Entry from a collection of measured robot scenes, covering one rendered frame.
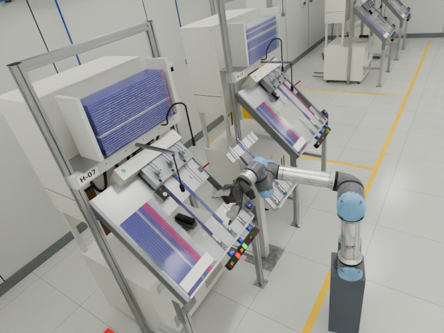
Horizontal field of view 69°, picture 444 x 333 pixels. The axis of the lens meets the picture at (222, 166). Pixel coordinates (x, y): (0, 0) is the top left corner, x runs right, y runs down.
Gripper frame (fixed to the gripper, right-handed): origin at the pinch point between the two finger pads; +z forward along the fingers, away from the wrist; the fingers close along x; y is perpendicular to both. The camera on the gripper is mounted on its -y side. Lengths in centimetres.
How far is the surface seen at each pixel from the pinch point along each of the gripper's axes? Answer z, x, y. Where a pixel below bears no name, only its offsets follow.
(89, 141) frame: 7, 45, 55
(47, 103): 8, 68, 66
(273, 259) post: -66, -116, 70
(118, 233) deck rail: 21, -1, 58
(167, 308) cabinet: 21, -68, 77
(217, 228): -21, -36, 46
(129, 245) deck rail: 21, -8, 55
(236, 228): -30, -45, 43
